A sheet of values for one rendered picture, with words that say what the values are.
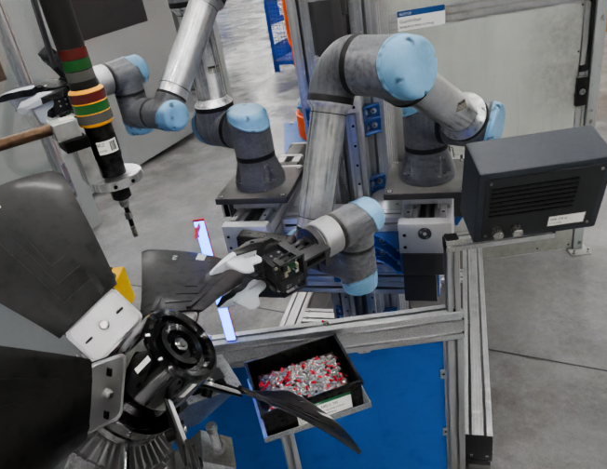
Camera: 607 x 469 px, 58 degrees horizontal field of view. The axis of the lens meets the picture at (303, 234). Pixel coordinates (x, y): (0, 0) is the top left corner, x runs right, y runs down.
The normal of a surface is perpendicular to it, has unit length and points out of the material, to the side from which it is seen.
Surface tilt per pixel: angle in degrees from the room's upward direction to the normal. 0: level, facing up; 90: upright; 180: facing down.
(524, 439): 0
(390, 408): 90
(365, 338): 90
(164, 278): 8
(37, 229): 41
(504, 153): 15
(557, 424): 0
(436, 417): 90
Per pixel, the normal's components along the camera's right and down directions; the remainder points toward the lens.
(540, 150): -0.14, -0.71
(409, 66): 0.67, 0.21
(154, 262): 0.03, -0.87
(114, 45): 0.89, 0.10
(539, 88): 0.01, 0.48
